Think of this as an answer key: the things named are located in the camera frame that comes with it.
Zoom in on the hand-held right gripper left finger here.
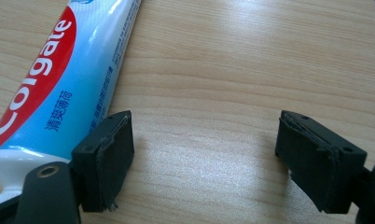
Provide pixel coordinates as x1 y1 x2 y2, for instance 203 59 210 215
71 109 135 214

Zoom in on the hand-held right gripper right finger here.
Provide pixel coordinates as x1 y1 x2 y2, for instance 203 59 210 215
274 109 368 215

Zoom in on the blue white red toothpaste tube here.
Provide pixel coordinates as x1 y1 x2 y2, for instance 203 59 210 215
0 0 143 207

